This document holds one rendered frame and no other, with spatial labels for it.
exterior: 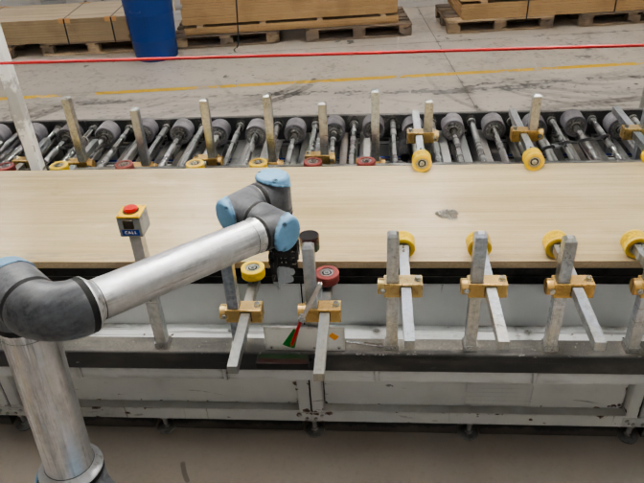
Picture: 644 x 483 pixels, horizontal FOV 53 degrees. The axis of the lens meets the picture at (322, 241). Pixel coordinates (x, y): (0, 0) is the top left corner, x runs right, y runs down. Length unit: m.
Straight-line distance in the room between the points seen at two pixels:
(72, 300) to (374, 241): 1.26
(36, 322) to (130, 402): 1.61
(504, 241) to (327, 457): 1.12
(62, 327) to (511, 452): 1.98
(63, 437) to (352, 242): 1.15
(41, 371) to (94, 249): 1.03
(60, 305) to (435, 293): 1.36
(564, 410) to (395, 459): 0.69
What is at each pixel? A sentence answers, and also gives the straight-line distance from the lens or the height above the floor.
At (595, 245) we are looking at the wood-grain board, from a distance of 2.36.
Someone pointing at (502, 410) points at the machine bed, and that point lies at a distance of 2.73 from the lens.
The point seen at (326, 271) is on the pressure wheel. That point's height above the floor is 0.91.
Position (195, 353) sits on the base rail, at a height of 0.70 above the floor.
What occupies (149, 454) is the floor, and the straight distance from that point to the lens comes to 2.89.
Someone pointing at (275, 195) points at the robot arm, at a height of 1.34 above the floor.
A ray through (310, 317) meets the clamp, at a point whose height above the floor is 0.84.
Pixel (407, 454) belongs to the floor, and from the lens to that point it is 2.75.
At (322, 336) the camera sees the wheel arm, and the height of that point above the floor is 0.86.
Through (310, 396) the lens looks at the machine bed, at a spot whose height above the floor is 0.24.
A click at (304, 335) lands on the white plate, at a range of 2.10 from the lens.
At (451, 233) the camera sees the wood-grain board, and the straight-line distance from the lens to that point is 2.33.
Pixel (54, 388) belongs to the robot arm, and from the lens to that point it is 1.52.
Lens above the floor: 2.16
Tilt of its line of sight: 33 degrees down
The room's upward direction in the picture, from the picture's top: 3 degrees counter-clockwise
